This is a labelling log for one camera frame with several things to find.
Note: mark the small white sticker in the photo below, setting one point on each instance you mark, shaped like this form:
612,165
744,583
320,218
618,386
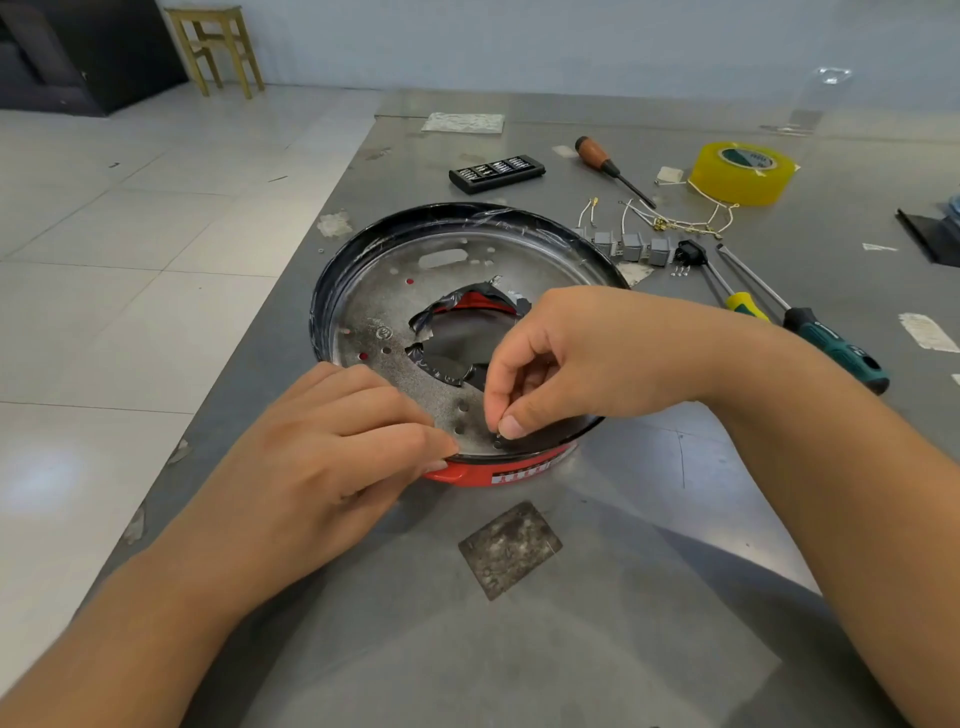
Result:
879,247
565,151

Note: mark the black bit set case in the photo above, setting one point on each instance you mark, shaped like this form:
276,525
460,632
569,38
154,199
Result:
496,175

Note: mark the dark green black screwdriver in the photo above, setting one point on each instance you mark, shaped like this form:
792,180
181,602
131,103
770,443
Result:
840,352

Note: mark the black armchair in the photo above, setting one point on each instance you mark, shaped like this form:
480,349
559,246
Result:
90,52

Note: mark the small white card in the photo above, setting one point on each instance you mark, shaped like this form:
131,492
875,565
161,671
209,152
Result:
670,175

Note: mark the person's right forearm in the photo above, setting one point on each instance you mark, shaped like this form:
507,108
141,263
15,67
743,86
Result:
862,510

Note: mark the yellow tape roll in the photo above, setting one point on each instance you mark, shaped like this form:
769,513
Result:
742,186

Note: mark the black metal round plate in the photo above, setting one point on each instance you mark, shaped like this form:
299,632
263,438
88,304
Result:
375,300

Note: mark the white paper sheet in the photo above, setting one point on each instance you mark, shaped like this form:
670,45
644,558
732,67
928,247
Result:
463,123

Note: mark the clear acrylic stand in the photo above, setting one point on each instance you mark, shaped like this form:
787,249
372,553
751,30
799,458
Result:
802,120

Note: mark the person's left hand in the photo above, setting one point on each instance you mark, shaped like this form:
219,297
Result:
315,472

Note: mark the black flat plate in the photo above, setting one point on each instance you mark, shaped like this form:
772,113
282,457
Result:
934,238

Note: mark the white label sticker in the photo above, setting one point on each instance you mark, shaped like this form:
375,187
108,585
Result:
928,333

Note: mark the person's right hand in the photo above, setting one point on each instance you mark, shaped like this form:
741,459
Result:
615,352

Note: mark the wooden stool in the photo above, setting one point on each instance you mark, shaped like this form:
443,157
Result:
202,13

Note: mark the small black plug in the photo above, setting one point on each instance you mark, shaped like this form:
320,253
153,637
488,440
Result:
690,253

